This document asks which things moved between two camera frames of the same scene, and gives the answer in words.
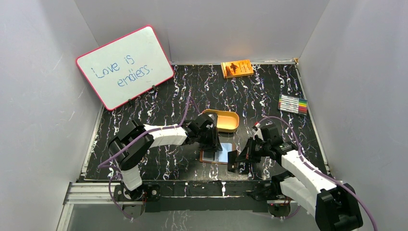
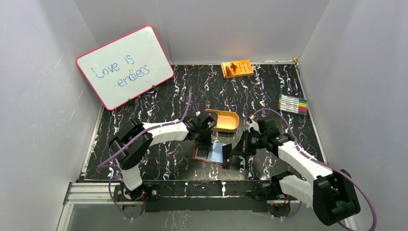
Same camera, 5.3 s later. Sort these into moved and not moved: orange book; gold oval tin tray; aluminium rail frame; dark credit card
Moved: dark credit card
Not moved: aluminium rail frame; gold oval tin tray; orange book
